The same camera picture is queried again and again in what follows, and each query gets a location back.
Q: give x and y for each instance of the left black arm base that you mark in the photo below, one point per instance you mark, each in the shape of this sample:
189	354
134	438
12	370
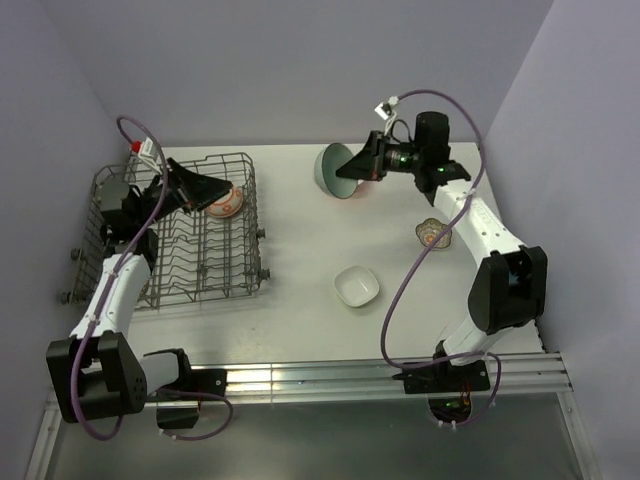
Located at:
179	407

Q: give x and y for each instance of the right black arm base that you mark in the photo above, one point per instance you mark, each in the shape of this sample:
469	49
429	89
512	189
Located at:
444	377

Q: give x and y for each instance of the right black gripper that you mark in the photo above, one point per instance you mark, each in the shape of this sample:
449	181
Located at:
368	163

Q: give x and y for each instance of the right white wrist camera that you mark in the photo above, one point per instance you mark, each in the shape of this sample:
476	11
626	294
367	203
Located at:
386	110

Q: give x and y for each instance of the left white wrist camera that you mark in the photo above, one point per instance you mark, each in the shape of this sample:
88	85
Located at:
146	153

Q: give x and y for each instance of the small flower shaped dish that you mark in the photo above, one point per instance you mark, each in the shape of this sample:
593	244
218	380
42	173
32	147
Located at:
429	229

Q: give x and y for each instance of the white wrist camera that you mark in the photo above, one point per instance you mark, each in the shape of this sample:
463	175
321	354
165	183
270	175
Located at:
386	110
146	153

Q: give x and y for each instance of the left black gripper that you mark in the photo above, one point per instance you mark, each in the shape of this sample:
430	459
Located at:
193	189

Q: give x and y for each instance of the white bowl orange outside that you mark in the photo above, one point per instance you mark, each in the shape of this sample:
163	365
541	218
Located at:
363	188

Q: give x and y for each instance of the aluminium mounting rail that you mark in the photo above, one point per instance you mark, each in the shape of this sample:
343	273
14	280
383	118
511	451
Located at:
340	380

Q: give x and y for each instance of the pale teal bowl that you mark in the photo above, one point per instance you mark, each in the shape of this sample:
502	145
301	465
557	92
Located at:
327	163

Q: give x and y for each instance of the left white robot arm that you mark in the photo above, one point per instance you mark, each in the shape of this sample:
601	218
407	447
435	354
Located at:
94	372

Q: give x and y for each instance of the grey wire dish rack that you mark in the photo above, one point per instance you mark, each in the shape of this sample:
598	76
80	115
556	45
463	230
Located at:
200	257

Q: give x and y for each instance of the orange floral pattern bowl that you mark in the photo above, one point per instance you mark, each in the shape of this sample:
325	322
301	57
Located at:
228	205

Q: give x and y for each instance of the white square bowl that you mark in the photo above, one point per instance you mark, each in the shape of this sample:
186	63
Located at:
356	286

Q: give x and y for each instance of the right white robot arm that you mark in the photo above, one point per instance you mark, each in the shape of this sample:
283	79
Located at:
509	287

